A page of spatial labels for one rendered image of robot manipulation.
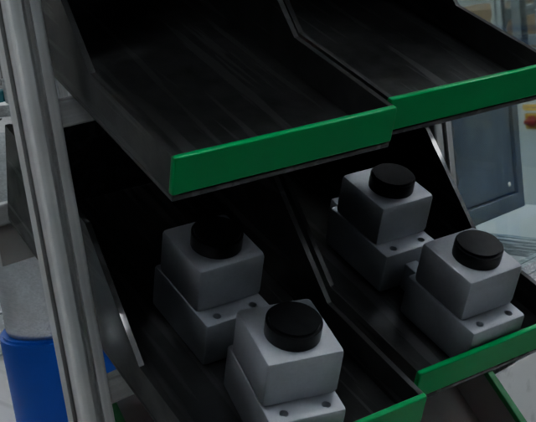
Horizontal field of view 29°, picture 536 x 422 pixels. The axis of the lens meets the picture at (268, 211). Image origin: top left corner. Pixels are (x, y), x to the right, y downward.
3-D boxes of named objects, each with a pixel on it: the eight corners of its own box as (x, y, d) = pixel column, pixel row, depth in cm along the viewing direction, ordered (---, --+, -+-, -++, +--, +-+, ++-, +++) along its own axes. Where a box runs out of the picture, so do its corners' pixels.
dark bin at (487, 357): (566, 340, 68) (598, 249, 64) (412, 404, 62) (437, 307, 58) (319, 137, 87) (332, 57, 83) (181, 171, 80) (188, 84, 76)
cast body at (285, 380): (339, 449, 56) (360, 351, 52) (264, 467, 55) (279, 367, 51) (279, 347, 62) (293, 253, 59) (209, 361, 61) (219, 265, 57)
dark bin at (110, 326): (420, 427, 59) (446, 326, 55) (219, 514, 52) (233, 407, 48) (177, 178, 77) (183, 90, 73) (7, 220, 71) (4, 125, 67)
